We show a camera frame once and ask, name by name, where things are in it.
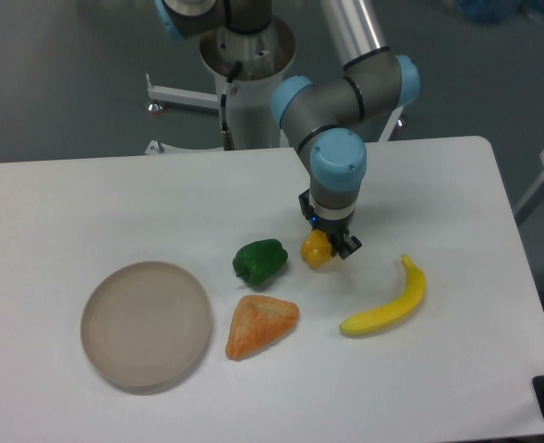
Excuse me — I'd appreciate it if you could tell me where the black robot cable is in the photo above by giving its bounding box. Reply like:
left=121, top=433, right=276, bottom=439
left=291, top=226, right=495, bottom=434
left=218, top=60, right=243, bottom=151

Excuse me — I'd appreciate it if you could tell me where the yellow toy pepper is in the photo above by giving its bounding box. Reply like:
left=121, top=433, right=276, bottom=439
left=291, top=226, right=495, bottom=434
left=300, top=229, right=332, bottom=269

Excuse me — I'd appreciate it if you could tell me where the beige round plate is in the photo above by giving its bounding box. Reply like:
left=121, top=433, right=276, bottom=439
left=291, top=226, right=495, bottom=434
left=80, top=261, right=212, bottom=393

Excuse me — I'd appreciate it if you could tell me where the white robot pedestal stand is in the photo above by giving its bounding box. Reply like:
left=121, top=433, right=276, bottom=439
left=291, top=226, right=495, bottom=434
left=146, top=16, right=296, bottom=150

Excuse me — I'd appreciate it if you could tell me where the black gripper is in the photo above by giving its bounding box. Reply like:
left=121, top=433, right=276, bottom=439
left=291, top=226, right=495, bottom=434
left=298, top=189, right=362, bottom=259

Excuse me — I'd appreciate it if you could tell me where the green toy pepper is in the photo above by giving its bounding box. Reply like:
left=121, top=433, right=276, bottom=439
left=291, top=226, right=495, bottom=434
left=232, top=239, right=288, bottom=286

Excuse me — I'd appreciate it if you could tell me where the yellow toy banana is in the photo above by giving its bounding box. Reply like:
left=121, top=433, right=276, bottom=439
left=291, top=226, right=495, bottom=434
left=339, top=255, right=428, bottom=337

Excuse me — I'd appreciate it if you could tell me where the orange triangular toy bread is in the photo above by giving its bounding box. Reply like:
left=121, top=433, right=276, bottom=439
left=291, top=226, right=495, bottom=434
left=225, top=294, right=300, bottom=361

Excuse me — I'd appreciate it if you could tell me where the blue bag in background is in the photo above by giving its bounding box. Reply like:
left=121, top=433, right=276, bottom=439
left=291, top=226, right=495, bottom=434
left=453, top=0, right=544, bottom=25

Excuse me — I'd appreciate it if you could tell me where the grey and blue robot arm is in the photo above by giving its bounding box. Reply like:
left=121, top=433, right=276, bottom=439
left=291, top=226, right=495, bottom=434
left=147, top=1, right=420, bottom=257

